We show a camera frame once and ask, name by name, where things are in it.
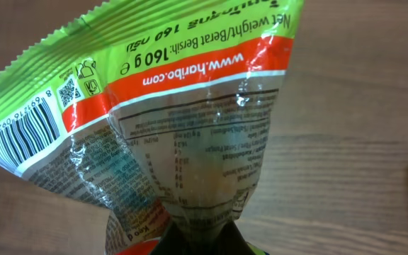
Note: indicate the green snack bag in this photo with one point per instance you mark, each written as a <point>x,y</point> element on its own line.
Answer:
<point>156,110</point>

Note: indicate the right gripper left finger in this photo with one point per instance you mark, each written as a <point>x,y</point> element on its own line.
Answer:
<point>172,242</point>

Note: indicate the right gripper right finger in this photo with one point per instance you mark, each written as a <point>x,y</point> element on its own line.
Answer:
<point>231,242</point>

